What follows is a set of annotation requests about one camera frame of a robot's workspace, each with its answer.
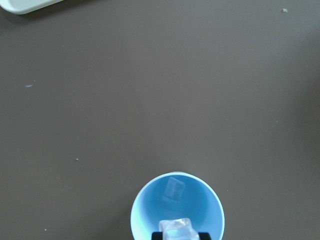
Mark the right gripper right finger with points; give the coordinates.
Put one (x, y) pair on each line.
(204, 236)

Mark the blue cup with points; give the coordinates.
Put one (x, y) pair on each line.
(199, 203)

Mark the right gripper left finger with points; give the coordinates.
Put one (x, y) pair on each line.
(157, 235)

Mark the clear ice cube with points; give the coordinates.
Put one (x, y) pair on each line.
(178, 229)

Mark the cream rabbit tray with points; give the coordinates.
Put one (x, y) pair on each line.
(20, 7)

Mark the ice cube in cup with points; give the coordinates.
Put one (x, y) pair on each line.
(174, 189)

